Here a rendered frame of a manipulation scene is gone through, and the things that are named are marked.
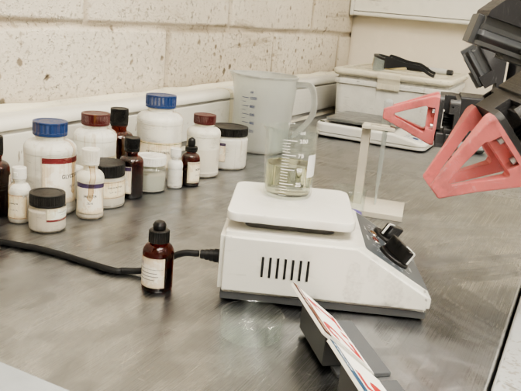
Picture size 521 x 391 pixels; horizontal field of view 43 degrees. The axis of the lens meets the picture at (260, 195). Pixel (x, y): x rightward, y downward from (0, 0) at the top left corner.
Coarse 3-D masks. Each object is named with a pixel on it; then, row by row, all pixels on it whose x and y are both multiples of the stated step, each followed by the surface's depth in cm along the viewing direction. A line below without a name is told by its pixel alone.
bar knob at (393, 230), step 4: (388, 224) 67; (392, 224) 68; (376, 228) 69; (380, 228) 70; (384, 228) 67; (388, 228) 67; (392, 228) 67; (396, 228) 68; (400, 228) 69; (376, 232) 68; (380, 232) 68; (384, 232) 67; (388, 232) 67; (392, 232) 68; (396, 232) 68; (400, 232) 69; (380, 236) 68; (384, 236) 67; (388, 236) 68; (384, 240) 67
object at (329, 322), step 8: (312, 304) 55; (320, 312) 55; (328, 320) 54; (328, 328) 51; (336, 328) 55; (336, 336) 51; (344, 336) 54; (344, 344) 51; (352, 344) 54; (352, 352) 50
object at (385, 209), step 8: (368, 128) 92; (376, 128) 92; (384, 128) 92; (392, 128) 92; (368, 136) 93; (368, 144) 94; (360, 152) 94; (360, 160) 95; (360, 168) 95; (360, 176) 95; (360, 184) 95; (368, 200) 98; (384, 200) 99; (368, 208) 94; (376, 208) 95; (384, 208) 95; (392, 208) 95; (400, 208) 96; (368, 216) 93; (376, 216) 92; (384, 216) 92; (392, 216) 92; (400, 216) 92
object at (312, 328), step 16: (304, 304) 53; (304, 320) 56; (336, 320) 59; (320, 336) 52; (352, 336) 57; (320, 352) 52; (368, 352) 54; (336, 368) 51; (368, 368) 51; (384, 368) 52
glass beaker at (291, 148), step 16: (272, 128) 64; (288, 128) 63; (304, 128) 63; (272, 144) 65; (288, 144) 64; (304, 144) 64; (272, 160) 65; (288, 160) 64; (304, 160) 64; (272, 176) 65; (288, 176) 64; (304, 176) 65; (272, 192) 65; (288, 192) 65; (304, 192) 65
